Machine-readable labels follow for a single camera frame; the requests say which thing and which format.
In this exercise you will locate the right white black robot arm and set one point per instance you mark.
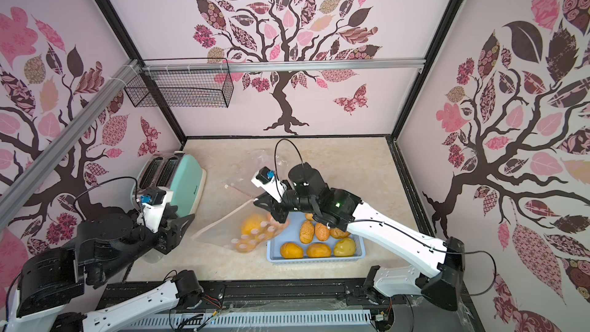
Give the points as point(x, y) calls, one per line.
point(435, 268)

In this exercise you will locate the black wire basket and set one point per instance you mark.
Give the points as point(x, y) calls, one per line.
point(182, 83)

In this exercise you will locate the white vent strip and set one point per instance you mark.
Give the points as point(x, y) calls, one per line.
point(258, 320)

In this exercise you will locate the mint green toaster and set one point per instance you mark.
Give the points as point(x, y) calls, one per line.
point(179, 172)

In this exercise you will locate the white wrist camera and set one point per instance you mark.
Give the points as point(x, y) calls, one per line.
point(267, 180)
point(153, 202)

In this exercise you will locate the yellow green potato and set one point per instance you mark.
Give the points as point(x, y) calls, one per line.
point(345, 248)

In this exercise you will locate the aluminium frame bar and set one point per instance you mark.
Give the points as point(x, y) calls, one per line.
point(26, 184)
point(289, 66)

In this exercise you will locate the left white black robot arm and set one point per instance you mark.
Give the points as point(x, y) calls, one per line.
point(103, 247)

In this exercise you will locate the clear zipper bag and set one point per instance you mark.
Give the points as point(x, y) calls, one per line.
point(225, 231)

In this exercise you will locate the aluminium frame bar left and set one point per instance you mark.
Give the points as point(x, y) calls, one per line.
point(26, 184)

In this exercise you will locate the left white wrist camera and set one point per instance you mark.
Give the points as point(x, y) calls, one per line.
point(153, 202)

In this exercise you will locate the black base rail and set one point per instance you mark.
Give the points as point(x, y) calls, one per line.
point(397, 313)

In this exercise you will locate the light blue plastic basket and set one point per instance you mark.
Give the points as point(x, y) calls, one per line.
point(291, 235)

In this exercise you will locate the aluminium frame bar back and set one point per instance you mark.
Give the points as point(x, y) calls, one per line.
point(289, 66)

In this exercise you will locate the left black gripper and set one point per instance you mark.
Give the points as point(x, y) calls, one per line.
point(167, 234)

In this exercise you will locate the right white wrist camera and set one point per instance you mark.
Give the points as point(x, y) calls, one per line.
point(267, 180)

